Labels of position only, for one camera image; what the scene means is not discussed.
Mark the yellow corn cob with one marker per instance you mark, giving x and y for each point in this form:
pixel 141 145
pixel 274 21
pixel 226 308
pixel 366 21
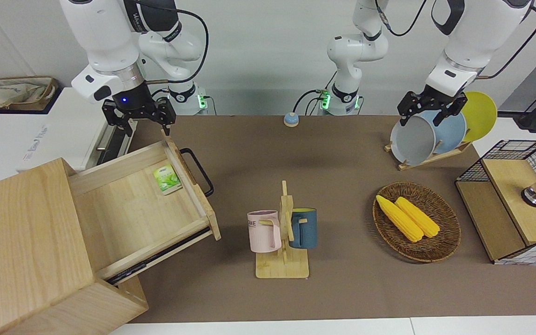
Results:
pixel 400 219
pixel 419 217

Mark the dark blue mug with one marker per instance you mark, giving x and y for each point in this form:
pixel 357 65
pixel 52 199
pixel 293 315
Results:
pixel 307 230

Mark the small blue round button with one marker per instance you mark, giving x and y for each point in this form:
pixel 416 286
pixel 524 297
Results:
pixel 291 120

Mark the light wooden drawer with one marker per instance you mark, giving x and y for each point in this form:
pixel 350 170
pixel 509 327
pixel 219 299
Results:
pixel 133 218

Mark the pink mug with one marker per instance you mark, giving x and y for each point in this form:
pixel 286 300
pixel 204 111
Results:
pixel 263 230

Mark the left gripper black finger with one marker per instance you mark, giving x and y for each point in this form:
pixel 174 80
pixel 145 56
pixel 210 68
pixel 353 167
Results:
pixel 458 104
pixel 408 103

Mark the light wooden cabinet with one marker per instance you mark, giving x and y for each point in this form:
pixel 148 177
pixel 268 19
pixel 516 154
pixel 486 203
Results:
pixel 21 242

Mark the brown table mat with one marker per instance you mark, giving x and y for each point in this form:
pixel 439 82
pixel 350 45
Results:
pixel 342 298

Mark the grey plate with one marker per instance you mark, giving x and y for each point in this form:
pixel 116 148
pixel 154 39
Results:
pixel 412 142

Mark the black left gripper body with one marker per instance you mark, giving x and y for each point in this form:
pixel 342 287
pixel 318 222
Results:
pixel 438 98

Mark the white toaster oven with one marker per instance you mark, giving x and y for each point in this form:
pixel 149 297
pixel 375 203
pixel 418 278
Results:
pixel 40 130

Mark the brown wicker basket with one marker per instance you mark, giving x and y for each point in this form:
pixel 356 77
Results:
pixel 440 246

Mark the green tea packet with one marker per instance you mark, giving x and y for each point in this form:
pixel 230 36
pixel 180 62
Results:
pixel 167 179

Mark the brown woven tray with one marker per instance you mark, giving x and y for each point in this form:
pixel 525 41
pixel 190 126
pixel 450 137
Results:
pixel 51 90

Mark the light blue plate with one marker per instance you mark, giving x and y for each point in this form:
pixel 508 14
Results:
pixel 452 132

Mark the beige cloth bag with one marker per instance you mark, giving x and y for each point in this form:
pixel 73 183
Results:
pixel 12 93

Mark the yellow plate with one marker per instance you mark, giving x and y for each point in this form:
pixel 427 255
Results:
pixel 482 116

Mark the wooden mug rack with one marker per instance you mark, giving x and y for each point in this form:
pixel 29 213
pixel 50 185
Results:
pixel 283 267

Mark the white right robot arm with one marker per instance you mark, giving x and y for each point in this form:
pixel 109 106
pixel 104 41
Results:
pixel 105 32

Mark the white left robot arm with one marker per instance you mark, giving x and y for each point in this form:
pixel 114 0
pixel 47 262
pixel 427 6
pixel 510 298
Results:
pixel 472 37

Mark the wooden dish rack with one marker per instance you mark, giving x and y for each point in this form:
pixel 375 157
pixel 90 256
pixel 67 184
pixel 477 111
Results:
pixel 435 158

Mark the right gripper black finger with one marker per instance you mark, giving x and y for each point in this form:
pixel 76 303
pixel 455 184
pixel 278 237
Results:
pixel 112 114
pixel 166 112

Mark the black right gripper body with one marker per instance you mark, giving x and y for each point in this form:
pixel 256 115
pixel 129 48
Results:
pixel 130 100

